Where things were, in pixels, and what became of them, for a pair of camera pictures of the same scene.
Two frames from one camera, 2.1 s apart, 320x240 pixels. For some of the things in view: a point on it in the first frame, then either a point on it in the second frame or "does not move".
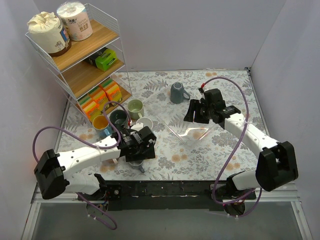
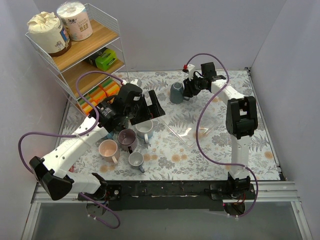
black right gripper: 200,111 to 189,85
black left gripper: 141,154 to 141,110
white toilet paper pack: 74,16 does not move
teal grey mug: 177,92 does not move
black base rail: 167,195 does not move
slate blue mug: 137,164 does not move
